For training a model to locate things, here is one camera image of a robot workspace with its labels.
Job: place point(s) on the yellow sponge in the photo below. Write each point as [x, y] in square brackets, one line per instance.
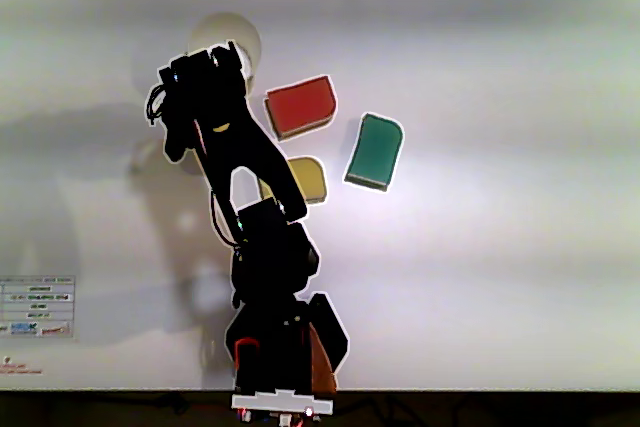
[221, 127]
[310, 179]

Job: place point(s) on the white paper cup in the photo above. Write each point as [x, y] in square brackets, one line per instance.
[225, 29]

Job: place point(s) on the red sponge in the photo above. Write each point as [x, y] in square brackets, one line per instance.
[300, 104]

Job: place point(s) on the green sponge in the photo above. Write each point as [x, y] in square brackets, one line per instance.
[375, 152]

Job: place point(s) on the printed label sticker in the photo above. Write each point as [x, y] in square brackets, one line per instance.
[37, 307]

